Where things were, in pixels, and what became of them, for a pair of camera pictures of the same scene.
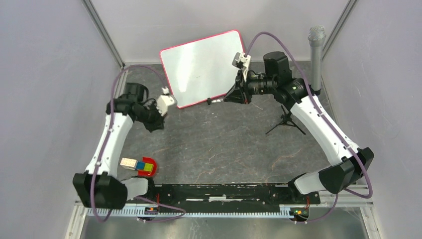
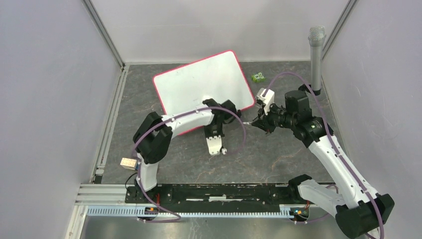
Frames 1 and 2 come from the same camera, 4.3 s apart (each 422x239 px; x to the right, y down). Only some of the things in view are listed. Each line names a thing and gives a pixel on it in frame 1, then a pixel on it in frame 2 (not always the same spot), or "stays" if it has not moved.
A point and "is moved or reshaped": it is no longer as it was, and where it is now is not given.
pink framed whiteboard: (197, 70) is moved or reshaped
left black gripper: (158, 123) to (220, 133)
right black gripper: (240, 93) to (263, 121)
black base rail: (222, 195) stays
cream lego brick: (129, 163) stays
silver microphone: (316, 36) stays
